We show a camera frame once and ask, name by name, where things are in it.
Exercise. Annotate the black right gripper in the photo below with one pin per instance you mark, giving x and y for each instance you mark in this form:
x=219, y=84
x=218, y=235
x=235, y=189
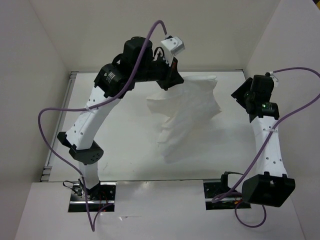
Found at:
x=238, y=93

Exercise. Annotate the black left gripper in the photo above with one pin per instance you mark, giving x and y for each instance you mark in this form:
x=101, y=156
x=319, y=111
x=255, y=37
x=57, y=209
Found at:
x=171, y=76

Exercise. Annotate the white pleated skirt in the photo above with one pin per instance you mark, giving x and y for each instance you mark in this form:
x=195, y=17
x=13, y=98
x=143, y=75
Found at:
x=186, y=106

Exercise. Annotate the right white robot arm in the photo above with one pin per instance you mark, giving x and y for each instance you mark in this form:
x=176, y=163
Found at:
x=271, y=185

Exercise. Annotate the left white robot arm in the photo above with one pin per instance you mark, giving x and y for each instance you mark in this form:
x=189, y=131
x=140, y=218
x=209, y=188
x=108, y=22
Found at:
x=138, y=63

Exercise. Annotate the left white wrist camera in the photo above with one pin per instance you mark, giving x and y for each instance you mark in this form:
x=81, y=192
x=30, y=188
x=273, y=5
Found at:
x=172, y=46

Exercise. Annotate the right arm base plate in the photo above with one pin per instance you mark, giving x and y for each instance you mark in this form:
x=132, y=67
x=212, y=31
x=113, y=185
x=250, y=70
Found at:
x=213, y=189

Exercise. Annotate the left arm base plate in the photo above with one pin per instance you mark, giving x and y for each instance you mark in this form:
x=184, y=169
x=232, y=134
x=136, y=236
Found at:
x=103, y=198

